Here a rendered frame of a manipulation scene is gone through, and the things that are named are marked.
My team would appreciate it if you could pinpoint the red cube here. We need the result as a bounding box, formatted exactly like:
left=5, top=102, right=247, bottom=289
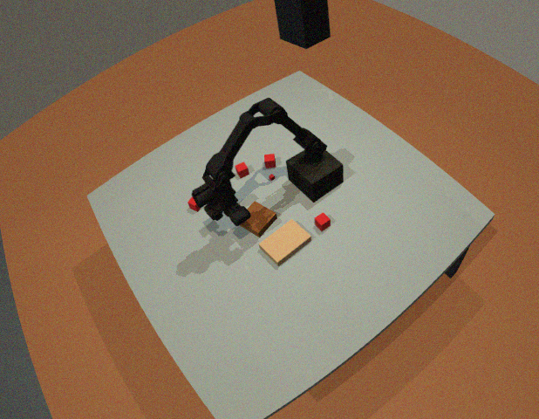
left=264, top=154, right=276, bottom=168
left=235, top=162, right=249, bottom=178
left=314, top=212, right=331, bottom=231
left=188, top=197, right=201, bottom=212

